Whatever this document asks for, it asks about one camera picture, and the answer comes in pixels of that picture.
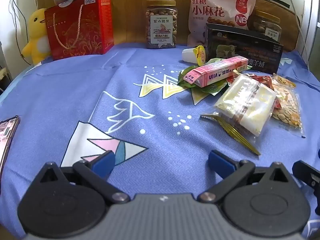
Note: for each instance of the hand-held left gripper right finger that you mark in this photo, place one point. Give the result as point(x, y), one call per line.
point(220, 163)

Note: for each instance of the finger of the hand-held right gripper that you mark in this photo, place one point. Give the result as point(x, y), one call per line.
point(306, 173)

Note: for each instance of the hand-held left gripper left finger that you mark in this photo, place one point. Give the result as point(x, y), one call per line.
point(103, 163)

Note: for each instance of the gold foil snack packet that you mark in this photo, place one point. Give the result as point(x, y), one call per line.
point(232, 131)

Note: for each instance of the clear cracker packet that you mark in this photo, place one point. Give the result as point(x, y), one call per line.
point(247, 102)

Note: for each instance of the pumpkin seed packet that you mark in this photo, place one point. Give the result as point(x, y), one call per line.
point(287, 105)

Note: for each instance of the pale green snack packet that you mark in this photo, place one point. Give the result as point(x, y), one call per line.
point(213, 89)

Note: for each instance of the long pink snack box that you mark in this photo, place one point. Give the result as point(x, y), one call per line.
point(217, 72)

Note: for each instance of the red snack packet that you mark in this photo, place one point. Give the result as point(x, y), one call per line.
point(262, 80)

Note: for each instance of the green leaf-print snack packet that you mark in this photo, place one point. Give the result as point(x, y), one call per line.
point(186, 75)

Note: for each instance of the white jelly cup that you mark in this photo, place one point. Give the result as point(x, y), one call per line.
point(190, 54)

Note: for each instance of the black tin box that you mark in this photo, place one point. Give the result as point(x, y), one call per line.
point(250, 50)

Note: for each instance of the smartphone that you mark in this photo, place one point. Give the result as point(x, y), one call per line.
point(7, 135)

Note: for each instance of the red gift box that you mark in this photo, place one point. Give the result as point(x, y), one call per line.
point(82, 30)

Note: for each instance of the pecan jar with gold lid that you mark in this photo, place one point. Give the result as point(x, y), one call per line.
point(265, 25)

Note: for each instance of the wooden board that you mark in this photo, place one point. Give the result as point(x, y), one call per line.
point(130, 17)

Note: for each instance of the yellow duck plush toy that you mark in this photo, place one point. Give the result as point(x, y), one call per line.
point(37, 30)

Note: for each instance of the cashew jar with gold lid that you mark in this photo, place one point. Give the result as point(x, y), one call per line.
point(161, 25)

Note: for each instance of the large pink snack bag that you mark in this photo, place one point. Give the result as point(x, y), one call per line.
point(212, 7)

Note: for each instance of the brown cushion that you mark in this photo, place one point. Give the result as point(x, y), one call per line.
point(287, 17)

